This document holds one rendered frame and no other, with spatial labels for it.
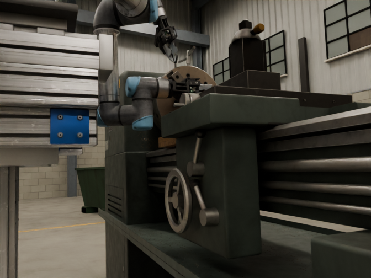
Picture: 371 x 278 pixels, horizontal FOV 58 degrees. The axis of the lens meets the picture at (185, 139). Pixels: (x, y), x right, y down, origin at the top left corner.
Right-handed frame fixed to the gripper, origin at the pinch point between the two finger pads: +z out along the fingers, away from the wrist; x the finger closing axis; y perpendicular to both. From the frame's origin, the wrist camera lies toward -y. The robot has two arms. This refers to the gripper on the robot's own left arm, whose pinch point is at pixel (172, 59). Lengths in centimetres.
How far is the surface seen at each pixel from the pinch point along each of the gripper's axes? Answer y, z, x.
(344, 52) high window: -429, 8, 643
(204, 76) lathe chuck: 18.5, 15.1, 3.1
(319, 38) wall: -496, -48, 656
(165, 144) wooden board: 36, 36, -32
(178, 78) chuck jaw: 22.2, 12.9, -11.1
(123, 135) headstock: 0.5, 27.1, -36.7
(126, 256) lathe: 1, 78, -55
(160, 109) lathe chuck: 18.5, 22.5, -22.4
